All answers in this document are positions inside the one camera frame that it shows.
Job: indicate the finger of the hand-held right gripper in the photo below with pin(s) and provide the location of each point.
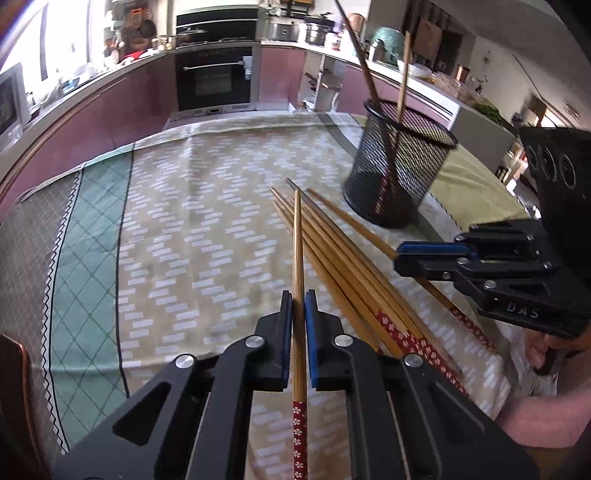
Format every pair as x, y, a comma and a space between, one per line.
434, 249
429, 267

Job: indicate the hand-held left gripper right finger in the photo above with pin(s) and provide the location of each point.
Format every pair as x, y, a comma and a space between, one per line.
310, 332

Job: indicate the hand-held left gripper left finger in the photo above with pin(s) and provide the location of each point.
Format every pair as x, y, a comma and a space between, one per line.
287, 332

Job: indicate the black mesh holder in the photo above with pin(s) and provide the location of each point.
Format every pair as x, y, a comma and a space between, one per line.
406, 184

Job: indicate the bunch of wooden chopsticks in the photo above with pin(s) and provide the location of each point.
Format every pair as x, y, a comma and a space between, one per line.
332, 263

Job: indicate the red-tipped wooden chopstick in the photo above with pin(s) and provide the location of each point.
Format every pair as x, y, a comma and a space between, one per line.
299, 258

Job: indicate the person's right forearm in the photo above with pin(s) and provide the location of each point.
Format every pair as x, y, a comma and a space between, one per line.
545, 420

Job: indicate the person's right hand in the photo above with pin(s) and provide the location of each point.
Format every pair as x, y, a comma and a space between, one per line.
536, 353

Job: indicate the green vegetables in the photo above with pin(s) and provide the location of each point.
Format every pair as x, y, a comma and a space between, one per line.
487, 111

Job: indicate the patterned tablecloth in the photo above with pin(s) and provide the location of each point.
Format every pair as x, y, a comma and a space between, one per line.
184, 207

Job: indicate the light wooden chopstick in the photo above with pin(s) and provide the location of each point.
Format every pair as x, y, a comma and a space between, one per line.
404, 83

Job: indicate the white bowl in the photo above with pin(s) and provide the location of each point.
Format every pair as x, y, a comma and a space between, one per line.
415, 70

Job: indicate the white stool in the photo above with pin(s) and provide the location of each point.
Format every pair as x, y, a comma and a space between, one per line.
328, 92

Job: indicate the dark wooden chopstick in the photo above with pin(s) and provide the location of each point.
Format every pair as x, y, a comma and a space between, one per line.
364, 69

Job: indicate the teal round appliance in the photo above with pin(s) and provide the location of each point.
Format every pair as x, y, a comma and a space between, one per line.
388, 44

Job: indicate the copper pot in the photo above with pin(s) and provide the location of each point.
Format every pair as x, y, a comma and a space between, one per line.
356, 22

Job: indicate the steel steamer pot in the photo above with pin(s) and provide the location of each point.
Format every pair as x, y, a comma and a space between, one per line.
317, 34

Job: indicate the black built-in oven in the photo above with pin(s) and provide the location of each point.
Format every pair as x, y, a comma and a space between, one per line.
212, 78

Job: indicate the brown wooden chair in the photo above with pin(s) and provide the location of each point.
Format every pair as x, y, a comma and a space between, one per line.
14, 406

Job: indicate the purple kitchen cabinet counter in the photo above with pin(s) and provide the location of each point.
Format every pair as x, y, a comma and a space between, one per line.
115, 106

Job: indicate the lidded pan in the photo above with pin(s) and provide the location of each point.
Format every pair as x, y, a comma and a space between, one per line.
190, 33

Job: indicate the hanging pans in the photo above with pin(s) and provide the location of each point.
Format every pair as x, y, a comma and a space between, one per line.
138, 27

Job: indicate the white microwave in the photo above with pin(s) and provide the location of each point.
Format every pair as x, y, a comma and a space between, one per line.
9, 101

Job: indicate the kitchen window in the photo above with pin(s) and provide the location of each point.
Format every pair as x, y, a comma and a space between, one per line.
64, 27

